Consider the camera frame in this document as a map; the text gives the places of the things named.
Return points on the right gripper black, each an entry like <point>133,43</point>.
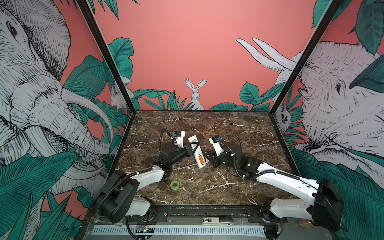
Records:
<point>216,159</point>

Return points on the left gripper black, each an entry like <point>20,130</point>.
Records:
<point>188,151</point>

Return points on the white remote control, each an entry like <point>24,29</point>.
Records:
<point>193,141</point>

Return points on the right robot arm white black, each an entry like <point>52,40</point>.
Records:
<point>317,201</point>

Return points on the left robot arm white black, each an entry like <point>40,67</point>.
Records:
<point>117,198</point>

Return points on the green tape roll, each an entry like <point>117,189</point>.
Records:
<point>175,185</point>

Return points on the white label tag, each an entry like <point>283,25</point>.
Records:
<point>214,221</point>

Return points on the small circuit board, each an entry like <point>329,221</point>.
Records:
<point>145,229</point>

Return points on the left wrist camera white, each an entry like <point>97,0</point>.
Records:
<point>178,138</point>

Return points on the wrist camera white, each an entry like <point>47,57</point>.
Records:
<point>216,142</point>
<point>178,138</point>

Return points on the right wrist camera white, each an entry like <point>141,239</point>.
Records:
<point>216,142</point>

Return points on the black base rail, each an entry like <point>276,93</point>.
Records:
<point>150,213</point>

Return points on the white slotted cable duct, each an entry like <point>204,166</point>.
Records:
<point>178,230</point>

